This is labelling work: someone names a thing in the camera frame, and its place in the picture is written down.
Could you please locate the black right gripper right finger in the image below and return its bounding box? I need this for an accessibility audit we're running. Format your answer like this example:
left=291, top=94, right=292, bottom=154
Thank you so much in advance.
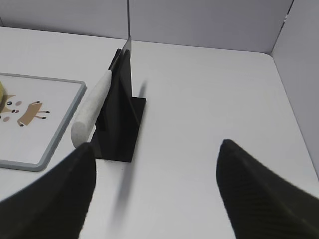
left=216, top=139, right=319, bottom=239

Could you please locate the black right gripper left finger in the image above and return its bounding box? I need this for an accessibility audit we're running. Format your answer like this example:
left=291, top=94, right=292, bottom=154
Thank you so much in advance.
left=0, top=143, right=96, bottom=239

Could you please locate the knife with speckled white handle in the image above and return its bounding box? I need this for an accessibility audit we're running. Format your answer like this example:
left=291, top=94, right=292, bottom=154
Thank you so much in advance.
left=71, top=36, right=132, bottom=148

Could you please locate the yellow plastic banana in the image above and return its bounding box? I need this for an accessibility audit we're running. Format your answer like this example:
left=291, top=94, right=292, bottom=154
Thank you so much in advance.
left=0, top=82, right=6, bottom=113

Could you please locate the black knife stand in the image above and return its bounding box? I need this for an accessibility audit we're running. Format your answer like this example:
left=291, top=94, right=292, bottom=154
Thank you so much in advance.
left=91, top=49, right=146, bottom=162

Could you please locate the white grey-rimmed deer cutting board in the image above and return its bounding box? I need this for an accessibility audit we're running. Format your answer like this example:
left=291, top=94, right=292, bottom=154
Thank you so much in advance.
left=0, top=73, right=87, bottom=172

